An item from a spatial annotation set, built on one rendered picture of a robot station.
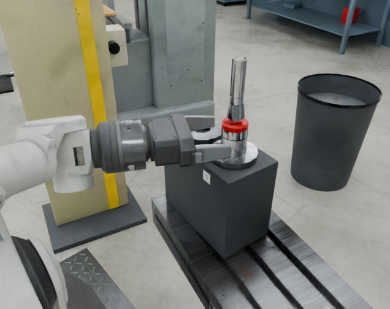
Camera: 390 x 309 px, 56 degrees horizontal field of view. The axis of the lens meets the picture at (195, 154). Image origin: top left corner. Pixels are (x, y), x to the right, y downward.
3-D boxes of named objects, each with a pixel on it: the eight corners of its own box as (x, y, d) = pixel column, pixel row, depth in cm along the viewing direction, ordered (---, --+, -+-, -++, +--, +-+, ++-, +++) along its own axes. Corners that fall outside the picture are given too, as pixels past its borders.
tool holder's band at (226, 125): (229, 135, 62) (229, 129, 62) (217, 122, 66) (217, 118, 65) (252, 130, 64) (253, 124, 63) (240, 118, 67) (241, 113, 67)
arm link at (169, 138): (195, 133, 56) (116, 141, 54) (195, 183, 62) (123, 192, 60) (180, 99, 67) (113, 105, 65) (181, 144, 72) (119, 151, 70)
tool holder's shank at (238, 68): (230, 127, 62) (235, 63, 56) (222, 119, 65) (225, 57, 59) (247, 123, 63) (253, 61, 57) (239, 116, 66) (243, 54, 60)
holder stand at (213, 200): (223, 260, 72) (228, 178, 61) (165, 199, 87) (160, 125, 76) (268, 233, 77) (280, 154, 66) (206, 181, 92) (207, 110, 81)
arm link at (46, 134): (92, 113, 62) (38, 122, 49) (99, 165, 63) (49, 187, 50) (59, 116, 63) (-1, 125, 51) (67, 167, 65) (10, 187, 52)
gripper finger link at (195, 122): (214, 114, 68) (182, 117, 67) (214, 129, 70) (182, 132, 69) (213, 110, 70) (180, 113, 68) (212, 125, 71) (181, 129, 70)
